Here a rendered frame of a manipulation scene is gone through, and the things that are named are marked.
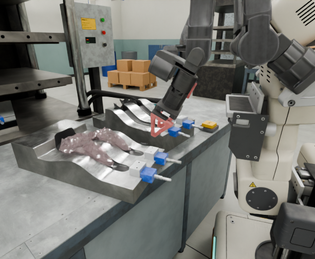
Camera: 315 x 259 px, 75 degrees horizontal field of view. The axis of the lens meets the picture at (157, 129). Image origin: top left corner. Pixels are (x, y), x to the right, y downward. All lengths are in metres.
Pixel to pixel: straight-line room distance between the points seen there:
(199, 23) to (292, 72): 0.23
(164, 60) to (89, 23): 1.10
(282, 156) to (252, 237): 0.66
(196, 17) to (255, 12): 0.12
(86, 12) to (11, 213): 1.26
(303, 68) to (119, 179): 0.55
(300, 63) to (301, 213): 0.48
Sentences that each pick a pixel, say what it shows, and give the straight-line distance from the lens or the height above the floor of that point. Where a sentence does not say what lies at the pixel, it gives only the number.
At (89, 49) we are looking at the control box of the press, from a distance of 1.60.
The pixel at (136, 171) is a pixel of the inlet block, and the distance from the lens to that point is 0.65.
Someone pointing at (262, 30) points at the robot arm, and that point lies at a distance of 0.51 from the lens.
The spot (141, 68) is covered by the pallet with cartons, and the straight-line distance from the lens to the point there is 5.82.
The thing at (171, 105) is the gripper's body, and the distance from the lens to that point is 0.57.
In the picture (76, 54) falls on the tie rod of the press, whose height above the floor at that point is 1.17.
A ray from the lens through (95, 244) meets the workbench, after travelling 0.79.
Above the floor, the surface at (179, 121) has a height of 0.91.
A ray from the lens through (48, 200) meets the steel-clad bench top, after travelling 0.74.
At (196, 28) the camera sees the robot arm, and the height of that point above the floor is 1.27.
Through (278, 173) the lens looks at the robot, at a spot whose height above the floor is 0.84.
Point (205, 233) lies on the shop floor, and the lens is 1.66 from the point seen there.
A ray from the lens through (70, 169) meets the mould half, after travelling 0.74.
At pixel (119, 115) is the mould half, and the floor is 0.91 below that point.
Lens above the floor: 1.25
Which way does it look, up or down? 23 degrees down
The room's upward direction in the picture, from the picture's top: straight up
